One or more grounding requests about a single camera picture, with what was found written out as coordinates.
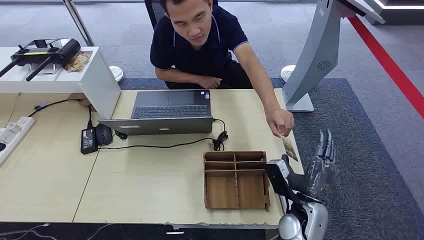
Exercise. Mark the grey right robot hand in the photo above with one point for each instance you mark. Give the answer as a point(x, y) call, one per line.
point(323, 179)

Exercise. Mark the person's right hand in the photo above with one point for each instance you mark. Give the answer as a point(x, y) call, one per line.
point(209, 82)

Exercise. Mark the person's left hand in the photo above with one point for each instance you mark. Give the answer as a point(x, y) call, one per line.
point(281, 122)

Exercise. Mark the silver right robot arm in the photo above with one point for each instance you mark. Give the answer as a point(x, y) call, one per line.
point(316, 218)

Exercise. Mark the person's right forearm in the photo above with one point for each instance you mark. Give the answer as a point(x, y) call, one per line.
point(175, 76)

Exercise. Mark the person's left forearm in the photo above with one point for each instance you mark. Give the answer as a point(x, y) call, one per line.
point(263, 86)

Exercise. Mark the person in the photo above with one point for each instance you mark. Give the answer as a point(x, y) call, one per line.
point(198, 49)

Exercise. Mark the white round base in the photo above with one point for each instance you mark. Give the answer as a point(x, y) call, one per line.
point(116, 73)
point(286, 73)

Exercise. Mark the grey laptop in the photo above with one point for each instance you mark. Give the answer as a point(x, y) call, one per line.
point(165, 126)

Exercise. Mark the grey kiosk stand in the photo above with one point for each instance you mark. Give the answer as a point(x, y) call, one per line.
point(318, 49)

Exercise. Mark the black office chair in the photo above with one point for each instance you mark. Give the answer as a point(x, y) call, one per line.
point(154, 11)

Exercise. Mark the wooden divided tray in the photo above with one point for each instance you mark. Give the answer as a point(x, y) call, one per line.
point(218, 192)

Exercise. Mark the white desk shelf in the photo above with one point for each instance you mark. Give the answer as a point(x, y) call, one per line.
point(99, 89)

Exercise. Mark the black computer mouse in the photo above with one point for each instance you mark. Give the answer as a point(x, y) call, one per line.
point(104, 134)

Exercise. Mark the patterned cards stack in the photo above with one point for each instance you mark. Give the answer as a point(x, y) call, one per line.
point(78, 63)

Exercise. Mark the black laptop charger brick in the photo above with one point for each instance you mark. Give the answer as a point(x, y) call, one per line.
point(88, 140)

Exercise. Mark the metal pole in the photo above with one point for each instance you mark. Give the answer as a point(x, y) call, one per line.
point(78, 21)

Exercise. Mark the black remote controller with antennas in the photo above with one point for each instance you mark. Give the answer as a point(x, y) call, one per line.
point(63, 51)

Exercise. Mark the white desk label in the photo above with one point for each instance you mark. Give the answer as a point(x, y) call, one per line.
point(175, 233)

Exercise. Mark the clear controller stand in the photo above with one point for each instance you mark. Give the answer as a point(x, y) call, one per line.
point(42, 73)

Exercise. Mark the grey plug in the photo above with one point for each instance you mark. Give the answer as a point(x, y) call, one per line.
point(40, 105)

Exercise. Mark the white power strip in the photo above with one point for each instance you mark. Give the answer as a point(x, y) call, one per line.
point(28, 123)

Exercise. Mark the white plug adapter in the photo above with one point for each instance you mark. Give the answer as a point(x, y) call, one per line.
point(13, 128)
point(6, 136)

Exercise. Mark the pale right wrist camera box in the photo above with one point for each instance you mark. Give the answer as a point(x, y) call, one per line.
point(278, 165)

